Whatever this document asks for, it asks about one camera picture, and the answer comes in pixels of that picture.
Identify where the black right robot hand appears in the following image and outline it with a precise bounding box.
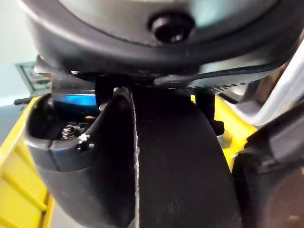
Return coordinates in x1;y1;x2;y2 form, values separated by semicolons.
16;0;304;228

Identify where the dark robot leg joint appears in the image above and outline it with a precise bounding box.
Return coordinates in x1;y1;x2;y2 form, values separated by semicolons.
231;113;304;228

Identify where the black cable tie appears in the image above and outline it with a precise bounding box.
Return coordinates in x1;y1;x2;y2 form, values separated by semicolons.
153;62;289;96

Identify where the blue flat panel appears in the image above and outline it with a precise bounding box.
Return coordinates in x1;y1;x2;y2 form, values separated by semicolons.
53;95;98;114

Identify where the silver robot leg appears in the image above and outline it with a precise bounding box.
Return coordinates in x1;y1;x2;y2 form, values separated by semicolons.
244;35;304;128

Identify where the grey square wall label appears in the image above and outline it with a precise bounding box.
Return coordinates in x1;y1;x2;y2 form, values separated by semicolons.
15;61;52;93

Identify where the yellow ribbed plastic bin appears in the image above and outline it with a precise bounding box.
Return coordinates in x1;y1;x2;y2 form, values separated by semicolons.
0;95;257;228

